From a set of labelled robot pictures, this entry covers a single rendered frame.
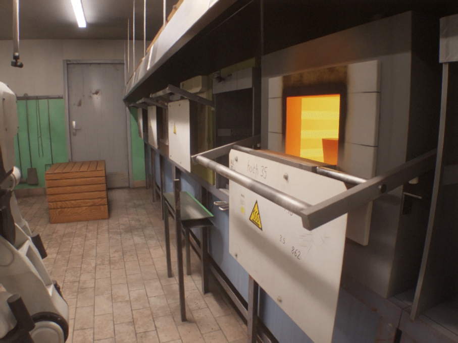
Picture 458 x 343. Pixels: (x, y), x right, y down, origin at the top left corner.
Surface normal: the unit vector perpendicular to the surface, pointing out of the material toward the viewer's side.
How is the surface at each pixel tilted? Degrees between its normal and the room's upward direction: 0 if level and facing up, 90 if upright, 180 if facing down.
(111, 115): 90
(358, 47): 90
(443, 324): 0
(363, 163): 90
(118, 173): 90
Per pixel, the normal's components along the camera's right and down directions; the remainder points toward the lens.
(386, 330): -0.93, 0.07
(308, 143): 0.37, 0.17
